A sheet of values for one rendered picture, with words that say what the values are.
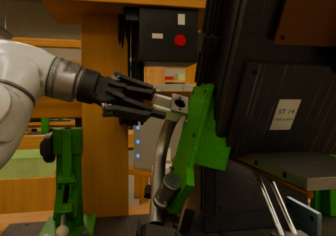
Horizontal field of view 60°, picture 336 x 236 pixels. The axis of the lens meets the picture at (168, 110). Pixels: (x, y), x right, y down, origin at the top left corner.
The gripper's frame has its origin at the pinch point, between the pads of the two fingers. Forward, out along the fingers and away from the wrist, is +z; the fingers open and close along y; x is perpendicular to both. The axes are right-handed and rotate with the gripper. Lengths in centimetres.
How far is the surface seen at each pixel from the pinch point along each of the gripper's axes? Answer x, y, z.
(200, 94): -9.3, -3.2, 4.5
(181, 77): 570, 750, 184
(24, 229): 39, -19, -26
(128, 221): 34.2, -13.4, 0.3
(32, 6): 540, 850, -359
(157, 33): -3.8, 23.8, -5.5
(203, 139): -5.4, -11.4, 6.6
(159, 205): 6.4, -21.0, 1.9
